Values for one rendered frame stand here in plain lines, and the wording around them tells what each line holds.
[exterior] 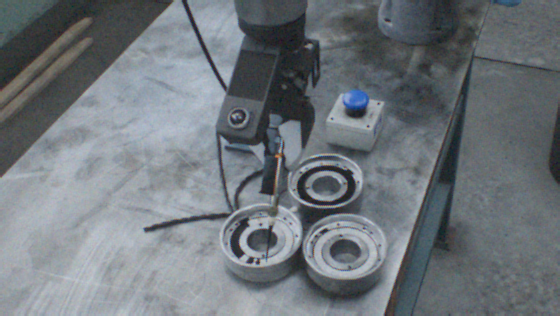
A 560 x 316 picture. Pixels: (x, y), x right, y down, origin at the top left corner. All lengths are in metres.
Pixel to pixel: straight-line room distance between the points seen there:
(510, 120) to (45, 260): 1.75
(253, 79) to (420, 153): 0.40
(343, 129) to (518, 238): 1.09
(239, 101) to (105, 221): 0.36
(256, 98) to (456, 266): 1.31
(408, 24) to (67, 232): 0.67
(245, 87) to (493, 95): 1.85
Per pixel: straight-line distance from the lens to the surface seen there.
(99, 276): 0.94
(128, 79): 1.25
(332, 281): 0.84
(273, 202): 0.84
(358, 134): 1.03
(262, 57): 0.72
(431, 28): 1.27
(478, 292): 1.90
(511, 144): 2.32
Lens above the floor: 1.51
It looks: 42 degrees down
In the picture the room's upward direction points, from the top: 2 degrees counter-clockwise
